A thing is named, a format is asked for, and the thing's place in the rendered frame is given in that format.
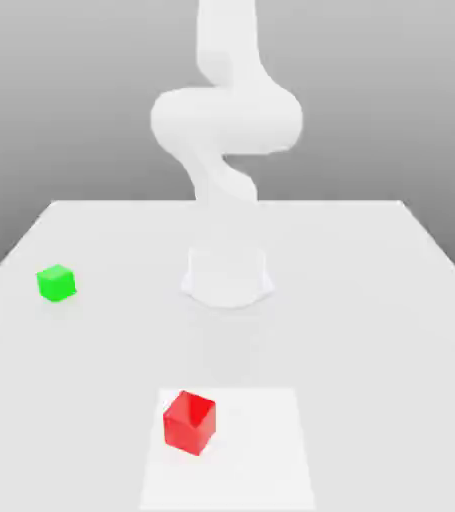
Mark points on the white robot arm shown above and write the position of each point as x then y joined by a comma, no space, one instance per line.
227,120

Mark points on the small red cube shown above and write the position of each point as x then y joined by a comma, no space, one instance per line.
189,424

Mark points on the small green cube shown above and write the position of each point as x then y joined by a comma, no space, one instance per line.
56,283

